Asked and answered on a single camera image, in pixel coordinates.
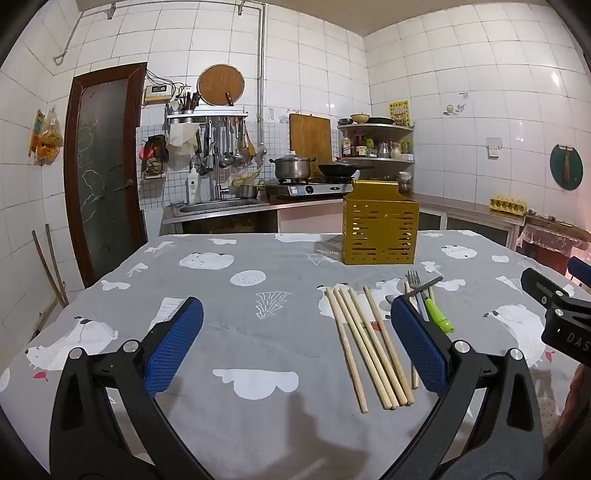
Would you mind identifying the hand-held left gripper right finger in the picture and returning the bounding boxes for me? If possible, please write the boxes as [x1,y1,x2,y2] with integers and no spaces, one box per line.
[383,296,551,480]

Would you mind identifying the steel gas stove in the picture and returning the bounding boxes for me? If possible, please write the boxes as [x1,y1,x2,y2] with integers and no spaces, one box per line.
[265,178,355,200]

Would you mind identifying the steel cooking pot with lid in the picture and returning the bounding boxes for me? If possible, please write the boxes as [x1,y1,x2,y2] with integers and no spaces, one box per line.
[270,154,317,182]

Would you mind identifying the wall basket with red items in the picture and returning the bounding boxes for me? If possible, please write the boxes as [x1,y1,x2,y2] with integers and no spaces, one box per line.
[140,134,169,179]

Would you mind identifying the steel kitchen sink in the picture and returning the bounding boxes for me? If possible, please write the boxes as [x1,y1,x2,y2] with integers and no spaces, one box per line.
[179,198,269,214]

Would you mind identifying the yellow wall poster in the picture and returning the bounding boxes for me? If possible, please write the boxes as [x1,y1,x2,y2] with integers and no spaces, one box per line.
[388,100,411,128]

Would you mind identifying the row of hanging kitchen utensils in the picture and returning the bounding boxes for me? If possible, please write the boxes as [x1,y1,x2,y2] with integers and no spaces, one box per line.
[191,117,257,176]

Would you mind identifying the grey printed tablecloth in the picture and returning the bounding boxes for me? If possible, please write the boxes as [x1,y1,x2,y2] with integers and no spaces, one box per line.
[0,229,591,480]

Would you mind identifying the kitchen counter with cabinets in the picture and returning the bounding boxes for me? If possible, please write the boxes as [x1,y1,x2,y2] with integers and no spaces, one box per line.
[161,190,528,251]

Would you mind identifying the steel wall utensil rack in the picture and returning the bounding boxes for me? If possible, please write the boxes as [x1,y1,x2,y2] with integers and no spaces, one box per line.
[166,110,250,126]

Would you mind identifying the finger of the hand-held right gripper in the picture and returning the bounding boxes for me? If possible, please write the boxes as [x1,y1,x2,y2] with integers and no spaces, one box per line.
[520,267,574,308]
[567,256,591,283]

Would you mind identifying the green round wall board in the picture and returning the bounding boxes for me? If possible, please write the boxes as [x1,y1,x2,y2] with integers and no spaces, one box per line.
[550,143,584,190]

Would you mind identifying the metal spoon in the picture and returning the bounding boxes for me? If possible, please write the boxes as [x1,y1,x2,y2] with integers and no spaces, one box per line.
[385,276,444,306]

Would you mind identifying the yellow egg carton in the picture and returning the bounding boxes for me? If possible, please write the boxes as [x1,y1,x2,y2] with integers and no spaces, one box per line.
[489,196,527,216]

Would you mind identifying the row of condiment bottles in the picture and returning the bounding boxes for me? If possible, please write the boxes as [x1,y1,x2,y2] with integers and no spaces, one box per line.
[341,131,413,158]

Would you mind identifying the hanging bag of oranges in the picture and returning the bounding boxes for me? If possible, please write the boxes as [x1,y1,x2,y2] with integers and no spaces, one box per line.
[30,108,65,166]

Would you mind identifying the steel faucet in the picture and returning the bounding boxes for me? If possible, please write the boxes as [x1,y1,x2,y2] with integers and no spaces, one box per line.
[210,143,232,202]

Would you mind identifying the brown wooden glass door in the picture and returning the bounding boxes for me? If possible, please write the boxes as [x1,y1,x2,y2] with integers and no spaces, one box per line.
[64,62,149,290]

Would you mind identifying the green plastic handled utensil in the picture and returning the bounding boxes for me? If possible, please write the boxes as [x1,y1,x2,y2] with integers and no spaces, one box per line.
[424,298,456,334]

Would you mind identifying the leaning wooden sticks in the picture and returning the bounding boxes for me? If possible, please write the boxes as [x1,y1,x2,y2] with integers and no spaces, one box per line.
[31,223,71,311]

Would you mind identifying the wall hooks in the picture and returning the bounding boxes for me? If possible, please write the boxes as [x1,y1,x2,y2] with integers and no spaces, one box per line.
[442,92,470,116]

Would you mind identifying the metal fork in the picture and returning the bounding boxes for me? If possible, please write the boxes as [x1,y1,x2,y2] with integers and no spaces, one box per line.
[405,271,430,321]

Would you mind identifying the person's right forearm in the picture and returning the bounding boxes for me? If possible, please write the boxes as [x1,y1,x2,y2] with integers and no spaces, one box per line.
[556,359,591,439]

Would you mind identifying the gold perforated utensil holder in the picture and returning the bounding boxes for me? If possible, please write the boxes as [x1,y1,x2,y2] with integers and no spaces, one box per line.
[342,180,420,266]

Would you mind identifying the red cabinet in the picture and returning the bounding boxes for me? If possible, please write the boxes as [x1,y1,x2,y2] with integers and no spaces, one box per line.
[522,240,574,278]

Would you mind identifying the black wok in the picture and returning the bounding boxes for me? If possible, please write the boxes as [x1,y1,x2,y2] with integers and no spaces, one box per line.
[317,162,362,179]

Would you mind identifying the white hanging cloth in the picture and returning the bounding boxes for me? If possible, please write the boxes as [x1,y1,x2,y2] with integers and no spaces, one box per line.
[167,124,199,156]

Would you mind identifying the steel corner shelf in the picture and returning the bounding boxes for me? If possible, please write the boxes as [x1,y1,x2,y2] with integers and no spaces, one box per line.
[337,122,416,182]

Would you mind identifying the round wooden board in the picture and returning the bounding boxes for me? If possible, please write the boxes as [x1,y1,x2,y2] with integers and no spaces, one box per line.
[197,65,246,108]

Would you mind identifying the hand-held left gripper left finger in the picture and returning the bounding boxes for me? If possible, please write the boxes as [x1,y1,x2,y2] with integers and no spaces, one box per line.
[48,296,213,480]

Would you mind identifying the rectangular wooden cutting board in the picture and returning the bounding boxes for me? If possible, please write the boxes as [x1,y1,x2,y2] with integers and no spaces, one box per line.
[289,113,333,165]

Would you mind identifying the side table with plastic sheet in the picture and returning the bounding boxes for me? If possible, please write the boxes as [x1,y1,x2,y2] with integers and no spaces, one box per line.
[516,216,591,260]

